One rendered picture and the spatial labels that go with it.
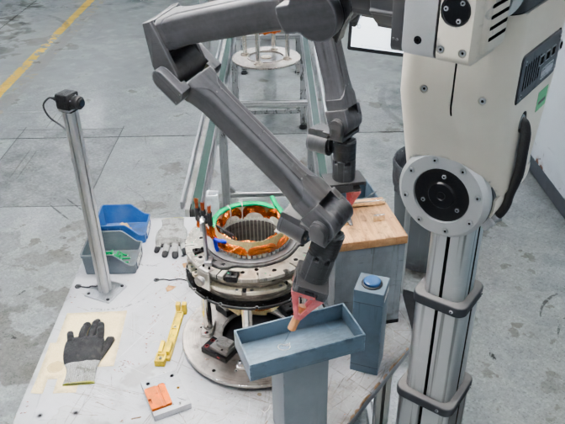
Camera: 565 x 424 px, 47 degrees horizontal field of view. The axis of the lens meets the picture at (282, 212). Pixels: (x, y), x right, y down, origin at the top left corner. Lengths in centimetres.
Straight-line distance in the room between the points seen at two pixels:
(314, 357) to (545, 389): 167
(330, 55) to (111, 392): 96
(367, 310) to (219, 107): 64
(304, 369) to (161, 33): 71
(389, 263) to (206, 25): 87
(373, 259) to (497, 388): 128
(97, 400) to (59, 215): 242
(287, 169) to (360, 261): 57
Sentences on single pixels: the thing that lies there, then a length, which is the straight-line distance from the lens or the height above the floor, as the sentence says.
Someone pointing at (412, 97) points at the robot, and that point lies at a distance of 102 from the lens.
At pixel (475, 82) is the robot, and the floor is 164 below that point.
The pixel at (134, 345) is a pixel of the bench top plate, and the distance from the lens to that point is 180.
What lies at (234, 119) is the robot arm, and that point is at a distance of 115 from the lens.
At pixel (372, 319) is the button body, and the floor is 96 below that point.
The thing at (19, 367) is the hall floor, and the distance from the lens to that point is 303.
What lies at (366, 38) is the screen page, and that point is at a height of 128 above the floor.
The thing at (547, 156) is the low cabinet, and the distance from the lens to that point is 417.
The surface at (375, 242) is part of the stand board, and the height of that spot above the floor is 106.
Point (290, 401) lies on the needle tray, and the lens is 143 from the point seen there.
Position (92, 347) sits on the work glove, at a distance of 180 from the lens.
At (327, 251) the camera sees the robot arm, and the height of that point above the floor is 127.
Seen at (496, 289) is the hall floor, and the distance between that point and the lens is 333.
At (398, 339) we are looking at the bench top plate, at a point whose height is 78.
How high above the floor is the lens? 197
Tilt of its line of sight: 31 degrees down
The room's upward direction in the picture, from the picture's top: 1 degrees counter-clockwise
